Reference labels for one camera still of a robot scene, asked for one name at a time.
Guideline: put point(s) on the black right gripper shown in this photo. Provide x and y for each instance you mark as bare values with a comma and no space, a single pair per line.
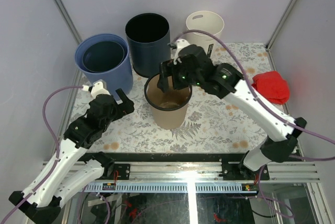
167,68

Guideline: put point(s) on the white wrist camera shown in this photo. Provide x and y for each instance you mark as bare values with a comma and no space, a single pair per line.
176,47
97,88

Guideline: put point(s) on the dark navy tall bin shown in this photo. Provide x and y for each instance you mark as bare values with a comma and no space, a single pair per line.
148,37

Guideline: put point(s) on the tan cylindrical bin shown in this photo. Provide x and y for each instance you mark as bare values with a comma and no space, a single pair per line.
168,109

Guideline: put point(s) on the light blue plastic bin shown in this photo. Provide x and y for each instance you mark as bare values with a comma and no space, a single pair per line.
119,77

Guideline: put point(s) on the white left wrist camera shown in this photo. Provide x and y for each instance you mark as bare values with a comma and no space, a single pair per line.
97,88

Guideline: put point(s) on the cream white bin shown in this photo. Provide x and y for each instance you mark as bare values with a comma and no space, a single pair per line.
206,21

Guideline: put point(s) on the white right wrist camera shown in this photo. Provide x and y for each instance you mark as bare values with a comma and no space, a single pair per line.
176,47

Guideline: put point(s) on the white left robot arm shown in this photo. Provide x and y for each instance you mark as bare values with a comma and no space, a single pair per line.
44,198

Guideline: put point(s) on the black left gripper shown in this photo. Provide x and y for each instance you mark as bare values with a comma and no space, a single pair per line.
124,98

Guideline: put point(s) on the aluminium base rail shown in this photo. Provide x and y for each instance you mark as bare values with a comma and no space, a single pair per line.
202,177

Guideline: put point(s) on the red crumpled cloth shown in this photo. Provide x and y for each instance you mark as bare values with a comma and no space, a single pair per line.
272,87

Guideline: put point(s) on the dark teal inner bin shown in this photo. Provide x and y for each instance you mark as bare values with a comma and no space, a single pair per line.
103,56

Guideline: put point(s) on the floral patterned table mat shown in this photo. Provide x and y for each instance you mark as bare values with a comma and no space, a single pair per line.
211,125

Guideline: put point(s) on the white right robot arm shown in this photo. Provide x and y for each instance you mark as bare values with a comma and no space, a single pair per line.
282,130

